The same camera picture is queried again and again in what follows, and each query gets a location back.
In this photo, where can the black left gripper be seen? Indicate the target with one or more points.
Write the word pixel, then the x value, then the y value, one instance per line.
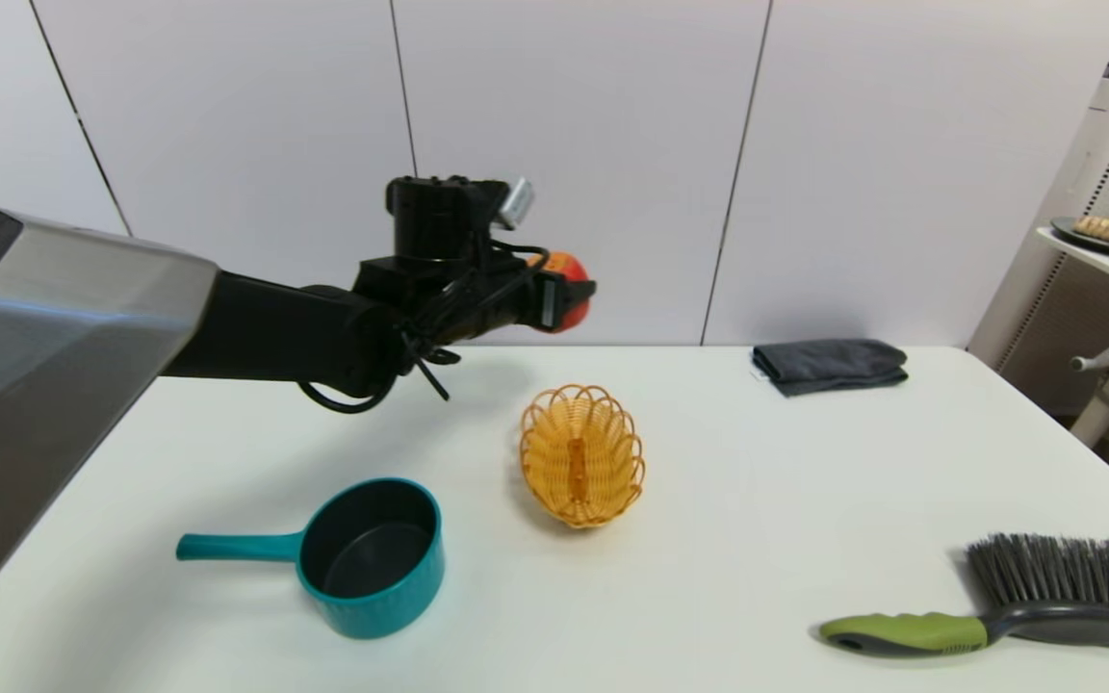
pixel 502 303

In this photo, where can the red apple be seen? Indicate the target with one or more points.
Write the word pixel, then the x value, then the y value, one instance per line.
pixel 573 306

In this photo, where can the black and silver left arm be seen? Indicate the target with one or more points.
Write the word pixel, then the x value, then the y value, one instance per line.
pixel 54 366

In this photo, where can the yellow wicker basket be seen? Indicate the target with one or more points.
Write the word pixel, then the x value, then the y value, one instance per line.
pixel 581 457

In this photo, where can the folded dark grey cloth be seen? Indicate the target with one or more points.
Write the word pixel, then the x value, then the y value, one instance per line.
pixel 829 366

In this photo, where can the dark plate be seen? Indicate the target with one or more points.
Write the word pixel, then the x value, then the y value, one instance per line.
pixel 1067 232

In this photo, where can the beige bread pieces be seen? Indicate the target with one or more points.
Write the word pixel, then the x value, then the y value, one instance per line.
pixel 1100 228

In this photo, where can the white side table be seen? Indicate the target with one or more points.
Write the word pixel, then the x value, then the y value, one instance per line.
pixel 1108 269

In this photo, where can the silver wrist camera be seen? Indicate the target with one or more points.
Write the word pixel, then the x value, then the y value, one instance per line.
pixel 517 203

